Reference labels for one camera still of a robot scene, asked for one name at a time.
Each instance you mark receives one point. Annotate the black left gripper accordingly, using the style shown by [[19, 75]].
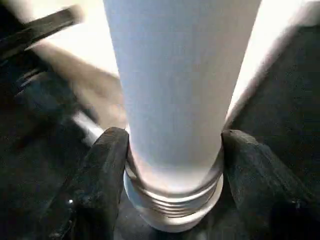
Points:
[[45, 100]]

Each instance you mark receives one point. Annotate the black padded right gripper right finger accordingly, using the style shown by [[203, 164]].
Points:
[[260, 185]]

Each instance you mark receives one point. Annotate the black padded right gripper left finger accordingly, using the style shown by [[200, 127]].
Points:
[[100, 185]]

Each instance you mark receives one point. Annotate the white plastic children's table top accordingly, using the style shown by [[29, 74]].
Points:
[[95, 45]]

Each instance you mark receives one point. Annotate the white plastic table leg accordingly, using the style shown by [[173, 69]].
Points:
[[180, 100]]

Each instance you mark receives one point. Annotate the black plastic work mat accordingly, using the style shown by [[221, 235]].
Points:
[[290, 110]]

